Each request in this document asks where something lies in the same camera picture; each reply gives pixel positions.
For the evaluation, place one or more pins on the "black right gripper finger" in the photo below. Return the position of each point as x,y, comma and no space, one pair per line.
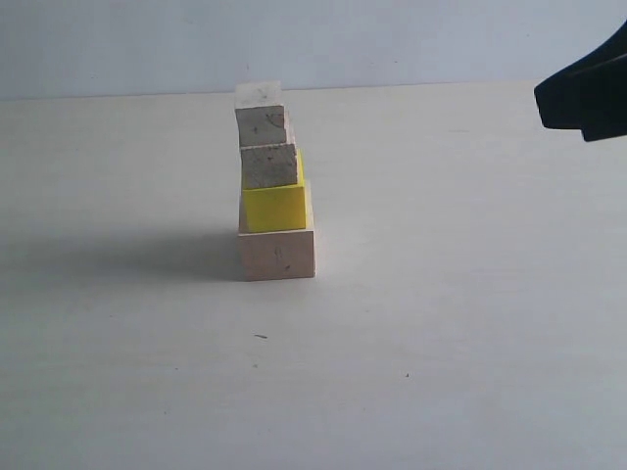
590,94

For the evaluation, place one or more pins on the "yellow cube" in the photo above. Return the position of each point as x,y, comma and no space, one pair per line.
277,208

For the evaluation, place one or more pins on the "small wooden cube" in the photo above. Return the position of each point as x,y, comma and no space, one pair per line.
260,113

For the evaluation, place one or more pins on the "medium wooden cube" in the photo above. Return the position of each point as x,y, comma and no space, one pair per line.
269,165

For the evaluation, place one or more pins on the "large wooden cube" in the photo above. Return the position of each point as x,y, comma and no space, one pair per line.
288,254

